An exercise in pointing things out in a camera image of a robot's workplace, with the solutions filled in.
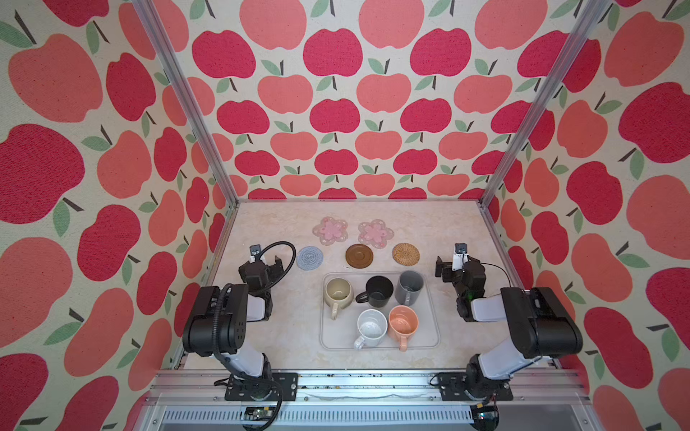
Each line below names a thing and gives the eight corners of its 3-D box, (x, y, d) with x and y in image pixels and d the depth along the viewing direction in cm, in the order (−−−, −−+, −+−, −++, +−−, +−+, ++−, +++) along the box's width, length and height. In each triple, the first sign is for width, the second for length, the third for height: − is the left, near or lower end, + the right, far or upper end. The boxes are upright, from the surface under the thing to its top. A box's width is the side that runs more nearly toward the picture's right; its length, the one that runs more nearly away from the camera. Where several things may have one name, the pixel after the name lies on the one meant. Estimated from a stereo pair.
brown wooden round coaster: (358, 272, 101) (358, 269, 99) (341, 256, 106) (341, 253, 104) (377, 257, 105) (377, 255, 104) (360, 242, 110) (360, 239, 108)
